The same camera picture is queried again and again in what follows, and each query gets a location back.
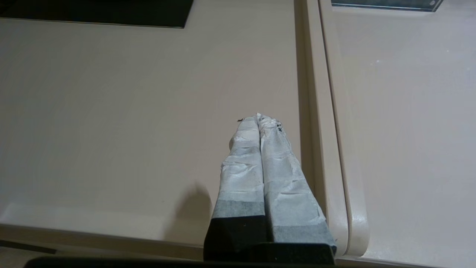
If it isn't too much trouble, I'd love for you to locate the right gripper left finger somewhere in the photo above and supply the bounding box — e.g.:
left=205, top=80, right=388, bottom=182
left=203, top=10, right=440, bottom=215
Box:
left=203, top=116, right=267, bottom=262

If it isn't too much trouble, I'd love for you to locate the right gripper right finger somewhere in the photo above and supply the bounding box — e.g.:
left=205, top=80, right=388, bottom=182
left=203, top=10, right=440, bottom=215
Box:
left=257, top=113, right=337, bottom=264

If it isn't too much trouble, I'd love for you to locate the clear acrylic sign holder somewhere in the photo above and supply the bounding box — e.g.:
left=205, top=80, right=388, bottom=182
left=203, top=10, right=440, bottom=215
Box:
left=331, top=0, right=444, bottom=12

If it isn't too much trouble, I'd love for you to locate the large black induction cooktop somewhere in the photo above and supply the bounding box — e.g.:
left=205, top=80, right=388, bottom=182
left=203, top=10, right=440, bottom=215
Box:
left=0, top=0, right=194, bottom=29

